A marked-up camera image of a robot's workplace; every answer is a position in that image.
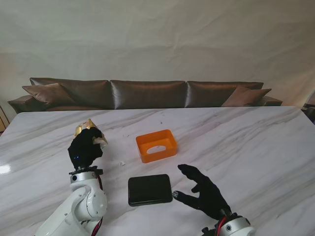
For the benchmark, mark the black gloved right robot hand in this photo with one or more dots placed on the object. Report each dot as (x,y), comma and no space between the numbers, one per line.
(206,194)

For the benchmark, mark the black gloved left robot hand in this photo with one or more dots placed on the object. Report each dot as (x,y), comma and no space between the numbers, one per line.
(83,150)

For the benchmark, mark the gold tissue pack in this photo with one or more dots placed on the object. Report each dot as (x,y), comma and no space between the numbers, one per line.
(85,125)

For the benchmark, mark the orange tissue box cover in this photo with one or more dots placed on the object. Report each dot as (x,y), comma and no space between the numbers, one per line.
(172,150)

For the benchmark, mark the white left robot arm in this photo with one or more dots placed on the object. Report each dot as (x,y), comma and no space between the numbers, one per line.
(83,204)

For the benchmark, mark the small white tissue scrap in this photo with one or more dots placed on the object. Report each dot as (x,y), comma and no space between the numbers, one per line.
(121,163)

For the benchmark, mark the brown throw pillow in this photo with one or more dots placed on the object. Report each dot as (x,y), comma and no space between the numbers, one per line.
(243,97)
(49,94)

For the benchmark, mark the brown leather sofa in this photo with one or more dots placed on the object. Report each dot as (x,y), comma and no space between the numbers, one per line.
(147,94)

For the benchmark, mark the wooden furniture piece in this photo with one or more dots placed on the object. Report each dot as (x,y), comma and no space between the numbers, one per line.
(2,123)

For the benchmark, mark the dark furniture piece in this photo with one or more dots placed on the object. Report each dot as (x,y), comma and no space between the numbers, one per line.
(310,110)

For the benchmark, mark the white fabric backdrop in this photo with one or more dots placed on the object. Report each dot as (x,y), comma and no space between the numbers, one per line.
(157,37)

